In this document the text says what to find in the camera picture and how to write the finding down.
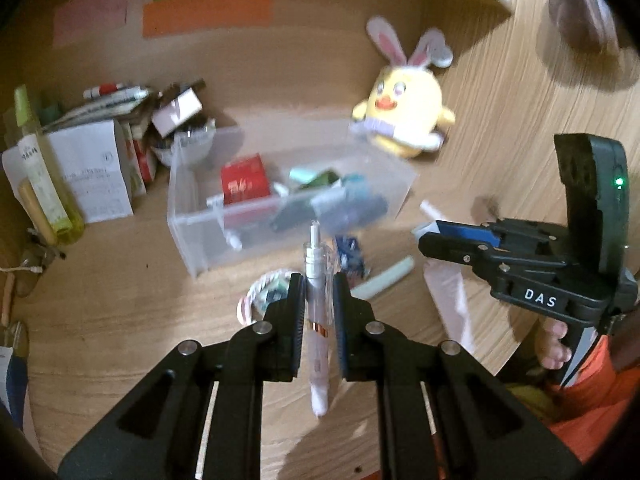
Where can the pale green stick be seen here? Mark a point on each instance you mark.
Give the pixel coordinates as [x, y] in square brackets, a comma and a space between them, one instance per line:
[382, 277]

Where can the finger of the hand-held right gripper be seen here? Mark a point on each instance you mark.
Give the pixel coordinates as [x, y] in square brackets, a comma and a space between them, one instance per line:
[450, 250]
[465, 231]

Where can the teal container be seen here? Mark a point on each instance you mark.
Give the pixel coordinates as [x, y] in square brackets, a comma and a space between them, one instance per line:
[50, 112]

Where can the blue and white box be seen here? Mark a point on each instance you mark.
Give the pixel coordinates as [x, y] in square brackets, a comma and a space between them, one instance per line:
[10, 385]

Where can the orange clothing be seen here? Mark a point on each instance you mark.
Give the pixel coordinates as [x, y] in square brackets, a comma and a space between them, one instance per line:
[600, 400]

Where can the small white cardboard box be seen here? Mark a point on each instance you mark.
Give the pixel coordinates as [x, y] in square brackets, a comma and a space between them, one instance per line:
[177, 110]

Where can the light blue bottle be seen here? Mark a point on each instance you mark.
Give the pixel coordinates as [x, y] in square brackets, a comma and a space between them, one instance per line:
[356, 186]

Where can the stack of booklets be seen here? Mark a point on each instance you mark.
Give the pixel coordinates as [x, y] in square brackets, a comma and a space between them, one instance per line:
[95, 107]

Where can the dark blue card packet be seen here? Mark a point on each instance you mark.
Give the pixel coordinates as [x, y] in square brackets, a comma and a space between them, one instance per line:
[351, 257]

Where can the red snack box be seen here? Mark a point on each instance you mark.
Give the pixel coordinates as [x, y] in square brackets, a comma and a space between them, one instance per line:
[142, 157]

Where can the pink paper note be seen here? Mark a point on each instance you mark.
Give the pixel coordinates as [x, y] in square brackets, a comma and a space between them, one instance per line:
[90, 20]

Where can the person's right hand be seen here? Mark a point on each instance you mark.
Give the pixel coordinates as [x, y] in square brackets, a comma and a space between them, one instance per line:
[555, 347]

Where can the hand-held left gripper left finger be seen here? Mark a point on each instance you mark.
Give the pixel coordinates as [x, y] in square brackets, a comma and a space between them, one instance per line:
[297, 320]

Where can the yellow chick plush toy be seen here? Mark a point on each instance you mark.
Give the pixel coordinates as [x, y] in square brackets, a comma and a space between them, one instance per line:
[405, 100]

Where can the eyeglasses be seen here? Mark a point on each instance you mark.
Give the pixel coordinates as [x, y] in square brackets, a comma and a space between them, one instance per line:
[40, 265]

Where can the white patterned pen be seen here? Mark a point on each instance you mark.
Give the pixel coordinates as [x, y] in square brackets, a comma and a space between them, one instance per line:
[316, 270]

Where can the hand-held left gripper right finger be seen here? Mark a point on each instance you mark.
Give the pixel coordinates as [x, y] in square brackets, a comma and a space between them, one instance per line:
[341, 320]

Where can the dark green bottle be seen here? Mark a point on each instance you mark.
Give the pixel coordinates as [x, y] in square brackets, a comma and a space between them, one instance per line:
[325, 179]

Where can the red and white marker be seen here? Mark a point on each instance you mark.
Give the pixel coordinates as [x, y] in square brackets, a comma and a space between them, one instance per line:
[100, 91]

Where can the mint green bottle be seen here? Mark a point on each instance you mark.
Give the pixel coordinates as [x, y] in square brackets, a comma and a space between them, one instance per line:
[302, 176]

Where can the white folded paper sheet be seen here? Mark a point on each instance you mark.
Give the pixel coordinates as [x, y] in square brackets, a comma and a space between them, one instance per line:
[95, 175]

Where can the dark brown bag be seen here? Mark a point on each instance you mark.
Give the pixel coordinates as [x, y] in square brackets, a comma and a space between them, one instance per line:
[585, 10]

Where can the red foil packet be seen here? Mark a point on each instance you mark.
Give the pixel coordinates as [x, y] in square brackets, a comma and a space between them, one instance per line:
[245, 180]

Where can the white paper slip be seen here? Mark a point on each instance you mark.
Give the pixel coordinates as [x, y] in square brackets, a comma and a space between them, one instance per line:
[450, 305]

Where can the orange paper note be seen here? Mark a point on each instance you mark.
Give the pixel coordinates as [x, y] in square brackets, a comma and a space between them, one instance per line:
[207, 14]

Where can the pink striped tape roll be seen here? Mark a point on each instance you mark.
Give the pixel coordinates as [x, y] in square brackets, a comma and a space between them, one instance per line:
[260, 290]

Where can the tan stick tube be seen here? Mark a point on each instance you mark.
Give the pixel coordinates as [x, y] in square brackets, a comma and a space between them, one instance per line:
[35, 210]

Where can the clear plastic storage box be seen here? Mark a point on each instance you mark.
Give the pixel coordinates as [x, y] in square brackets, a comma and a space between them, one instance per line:
[195, 240]

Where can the yellow-green spray bottle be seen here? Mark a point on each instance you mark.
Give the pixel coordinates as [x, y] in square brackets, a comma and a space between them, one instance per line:
[45, 180]

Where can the purple bottle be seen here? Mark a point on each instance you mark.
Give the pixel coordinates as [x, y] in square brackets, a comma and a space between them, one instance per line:
[355, 212]

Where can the white bowl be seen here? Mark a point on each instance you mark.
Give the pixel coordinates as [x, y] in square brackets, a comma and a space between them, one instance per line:
[192, 142]

